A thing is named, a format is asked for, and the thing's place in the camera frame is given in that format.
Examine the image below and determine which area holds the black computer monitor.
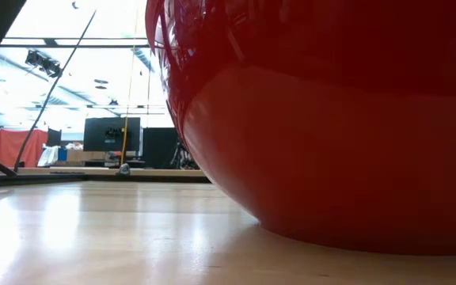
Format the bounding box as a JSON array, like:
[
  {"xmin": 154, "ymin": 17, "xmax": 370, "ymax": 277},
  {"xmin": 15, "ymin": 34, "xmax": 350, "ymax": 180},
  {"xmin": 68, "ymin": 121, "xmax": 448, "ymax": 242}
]
[{"xmin": 83, "ymin": 116, "xmax": 142, "ymax": 153}]

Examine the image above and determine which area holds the yellow hanging cable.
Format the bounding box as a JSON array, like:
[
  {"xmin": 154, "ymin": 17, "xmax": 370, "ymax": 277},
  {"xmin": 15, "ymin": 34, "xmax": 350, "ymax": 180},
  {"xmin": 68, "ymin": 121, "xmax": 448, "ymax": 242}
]
[{"xmin": 120, "ymin": 7, "xmax": 140, "ymax": 166}]

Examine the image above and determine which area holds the white plastic bag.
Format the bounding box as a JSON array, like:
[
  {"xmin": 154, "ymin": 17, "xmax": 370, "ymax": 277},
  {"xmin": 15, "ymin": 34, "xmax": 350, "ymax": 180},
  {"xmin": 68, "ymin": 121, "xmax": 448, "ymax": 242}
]
[{"xmin": 36, "ymin": 145, "xmax": 60, "ymax": 168}]

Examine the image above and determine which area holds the dark upright panel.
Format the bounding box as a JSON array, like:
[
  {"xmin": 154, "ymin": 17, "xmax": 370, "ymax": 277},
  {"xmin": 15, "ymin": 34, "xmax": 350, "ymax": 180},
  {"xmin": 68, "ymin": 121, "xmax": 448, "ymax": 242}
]
[{"xmin": 142, "ymin": 127, "xmax": 180, "ymax": 170}]

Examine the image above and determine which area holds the orange cloth partition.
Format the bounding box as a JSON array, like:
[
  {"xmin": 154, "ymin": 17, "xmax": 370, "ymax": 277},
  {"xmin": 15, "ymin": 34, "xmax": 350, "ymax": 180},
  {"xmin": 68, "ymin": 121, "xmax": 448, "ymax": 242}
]
[{"xmin": 0, "ymin": 128, "xmax": 49, "ymax": 169}]

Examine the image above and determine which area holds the black table frame rail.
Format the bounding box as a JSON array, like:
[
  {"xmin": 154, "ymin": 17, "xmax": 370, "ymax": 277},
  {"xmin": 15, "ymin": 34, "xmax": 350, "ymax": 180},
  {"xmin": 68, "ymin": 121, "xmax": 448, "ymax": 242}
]
[{"xmin": 0, "ymin": 173, "xmax": 212, "ymax": 188}]

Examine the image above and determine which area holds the long black slanted cable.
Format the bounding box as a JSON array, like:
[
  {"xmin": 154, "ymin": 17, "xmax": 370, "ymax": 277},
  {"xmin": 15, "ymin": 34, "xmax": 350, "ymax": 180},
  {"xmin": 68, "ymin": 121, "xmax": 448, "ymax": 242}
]
[{"xmin": 13, "ymin": 9, "xmax": 97, "ymax": 173}]

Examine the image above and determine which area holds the red plastic bowl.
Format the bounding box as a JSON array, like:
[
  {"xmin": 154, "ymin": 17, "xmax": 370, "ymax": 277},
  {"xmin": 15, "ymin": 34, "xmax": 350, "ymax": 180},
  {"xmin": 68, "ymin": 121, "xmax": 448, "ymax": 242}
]
[{"xmin": 145, "ymin": 0, "xmax": 456, "ymax": 257}]

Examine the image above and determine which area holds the brown cardboard box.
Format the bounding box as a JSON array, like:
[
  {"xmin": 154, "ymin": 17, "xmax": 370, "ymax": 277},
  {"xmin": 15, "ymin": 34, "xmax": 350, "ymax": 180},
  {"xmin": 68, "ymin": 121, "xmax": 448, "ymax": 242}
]
[{"xmin": 66, "ymin": 150, "xmax": 107, "ymax": 163}]

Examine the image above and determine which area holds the black ceiling light fixture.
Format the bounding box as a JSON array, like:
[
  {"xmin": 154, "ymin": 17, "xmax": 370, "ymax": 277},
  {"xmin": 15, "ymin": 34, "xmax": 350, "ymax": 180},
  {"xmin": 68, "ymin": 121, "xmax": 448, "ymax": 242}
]
[{"xmin": 24, "ymin": 49, "xmax": 63, "ymax": 79}]

